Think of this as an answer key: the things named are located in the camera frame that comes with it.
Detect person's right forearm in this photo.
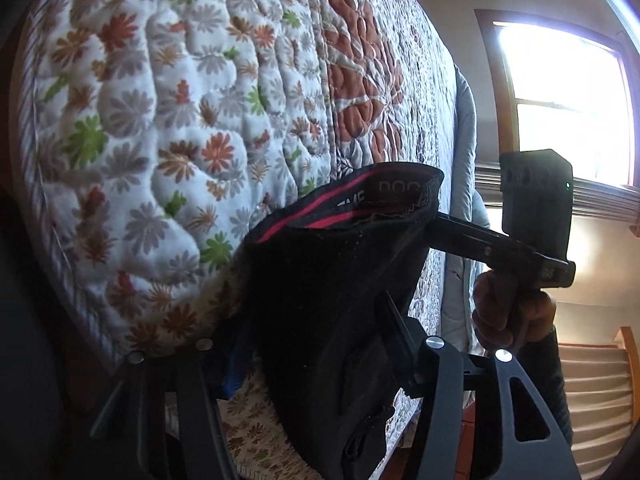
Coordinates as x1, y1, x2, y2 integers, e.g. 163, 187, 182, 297
515, 327, 573, 451

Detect wooden framed window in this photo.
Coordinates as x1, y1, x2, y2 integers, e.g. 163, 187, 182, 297
475, 9, 640, 191

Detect floral quilted bedspread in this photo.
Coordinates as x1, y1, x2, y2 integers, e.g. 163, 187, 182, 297
10, 0, 458, 480

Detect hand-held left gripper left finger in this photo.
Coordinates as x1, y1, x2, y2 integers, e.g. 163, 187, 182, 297
89, 337, 246, 480

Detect black pants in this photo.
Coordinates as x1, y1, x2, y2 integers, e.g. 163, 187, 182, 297
240, 162, 446, 480

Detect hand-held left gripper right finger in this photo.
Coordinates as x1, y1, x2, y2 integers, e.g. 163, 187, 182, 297
382, 290, 573, 480

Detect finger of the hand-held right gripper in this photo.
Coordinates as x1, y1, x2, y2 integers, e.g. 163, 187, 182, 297
434, 211, 506, 262

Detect grey duvet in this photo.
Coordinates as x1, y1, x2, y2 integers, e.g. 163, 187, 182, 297
442, 67, 493, 356

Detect grey pleated curtain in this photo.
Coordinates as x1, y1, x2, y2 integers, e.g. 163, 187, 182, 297
474, 162, 640, 226

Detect person's right hand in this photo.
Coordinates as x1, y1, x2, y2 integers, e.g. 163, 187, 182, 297
472, 270, 557, 361

